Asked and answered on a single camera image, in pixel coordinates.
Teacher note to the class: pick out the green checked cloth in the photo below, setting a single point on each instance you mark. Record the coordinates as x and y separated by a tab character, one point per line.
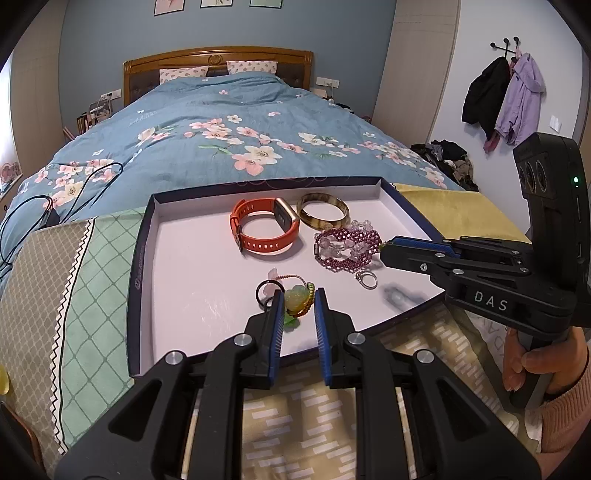
106	300

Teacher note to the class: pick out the black charger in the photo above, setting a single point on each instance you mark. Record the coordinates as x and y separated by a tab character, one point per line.
51	218

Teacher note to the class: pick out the purple jacket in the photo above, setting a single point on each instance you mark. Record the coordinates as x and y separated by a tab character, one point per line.
524	97

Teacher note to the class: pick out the person's right forearm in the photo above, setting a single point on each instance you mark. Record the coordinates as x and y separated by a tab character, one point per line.
568	420

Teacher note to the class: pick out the black coat hooks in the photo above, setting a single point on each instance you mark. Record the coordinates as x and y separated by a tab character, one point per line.
505	45

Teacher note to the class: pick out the beige lattice cloth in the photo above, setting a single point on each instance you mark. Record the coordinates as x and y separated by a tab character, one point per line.
32	300

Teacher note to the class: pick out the white wall outlet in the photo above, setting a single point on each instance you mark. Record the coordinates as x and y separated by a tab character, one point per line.
328	82

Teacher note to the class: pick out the pink garment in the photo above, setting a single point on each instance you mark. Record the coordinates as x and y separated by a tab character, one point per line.
490	143

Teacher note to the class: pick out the white wall switch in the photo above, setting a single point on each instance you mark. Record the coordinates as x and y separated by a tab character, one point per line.
556	123

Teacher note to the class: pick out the beige wardrobe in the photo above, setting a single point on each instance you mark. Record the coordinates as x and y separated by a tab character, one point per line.
420	64

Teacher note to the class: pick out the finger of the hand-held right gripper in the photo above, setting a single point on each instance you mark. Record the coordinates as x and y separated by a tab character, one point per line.
425	244
406	261

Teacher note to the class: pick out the olive dash-patterned cloth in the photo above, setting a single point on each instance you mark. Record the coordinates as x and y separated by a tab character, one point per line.
300	429

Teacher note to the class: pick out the dark blue box lid tray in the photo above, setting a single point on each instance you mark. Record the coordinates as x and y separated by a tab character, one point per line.
184	277

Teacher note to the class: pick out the person's right hand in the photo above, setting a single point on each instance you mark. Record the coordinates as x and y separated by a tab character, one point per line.
549	364

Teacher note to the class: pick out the blue floral duvet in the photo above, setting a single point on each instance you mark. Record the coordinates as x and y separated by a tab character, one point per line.
184	152

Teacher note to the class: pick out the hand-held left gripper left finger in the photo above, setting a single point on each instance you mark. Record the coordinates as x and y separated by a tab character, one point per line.
277	332

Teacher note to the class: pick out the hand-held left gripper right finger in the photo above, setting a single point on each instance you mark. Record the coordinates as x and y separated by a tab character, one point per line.
323	332

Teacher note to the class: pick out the amber bangle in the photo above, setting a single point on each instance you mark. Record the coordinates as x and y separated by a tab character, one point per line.
323	225

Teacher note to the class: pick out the patterned pillow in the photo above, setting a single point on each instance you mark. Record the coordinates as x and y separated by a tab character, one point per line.
251	67
184	74

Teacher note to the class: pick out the yellow round object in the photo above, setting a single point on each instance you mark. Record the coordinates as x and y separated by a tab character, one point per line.
3	381

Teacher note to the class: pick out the wooden headboard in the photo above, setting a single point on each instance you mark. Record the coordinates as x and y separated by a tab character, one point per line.
217	56

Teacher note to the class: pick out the black jacket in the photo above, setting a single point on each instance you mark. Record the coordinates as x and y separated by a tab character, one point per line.
485	92

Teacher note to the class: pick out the orange smartwatch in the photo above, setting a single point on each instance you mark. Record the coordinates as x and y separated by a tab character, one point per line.
268	247

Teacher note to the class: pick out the framed wall picture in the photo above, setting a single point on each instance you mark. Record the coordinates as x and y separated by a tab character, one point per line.
216	3
170	7
265	2

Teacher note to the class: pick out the bedside clutter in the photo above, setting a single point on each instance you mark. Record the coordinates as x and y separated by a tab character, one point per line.
99	110

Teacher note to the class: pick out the pile of clothes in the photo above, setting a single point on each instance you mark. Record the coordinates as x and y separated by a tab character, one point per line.
450	154

